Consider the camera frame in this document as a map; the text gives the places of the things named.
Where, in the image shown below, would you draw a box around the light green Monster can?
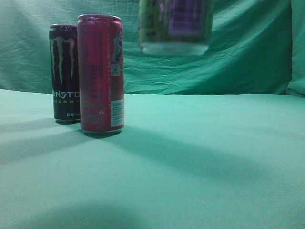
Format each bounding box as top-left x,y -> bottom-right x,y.
138,0 -> 213,56

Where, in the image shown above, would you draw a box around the pink slim drink can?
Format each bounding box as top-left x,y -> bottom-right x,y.
77,14 -> 124,135

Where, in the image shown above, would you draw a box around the black Monster energy can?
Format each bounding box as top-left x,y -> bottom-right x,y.
49,24 -> 81,123

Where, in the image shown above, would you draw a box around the green cloth backdrop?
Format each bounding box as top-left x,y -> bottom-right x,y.
0,0 -> 305,96

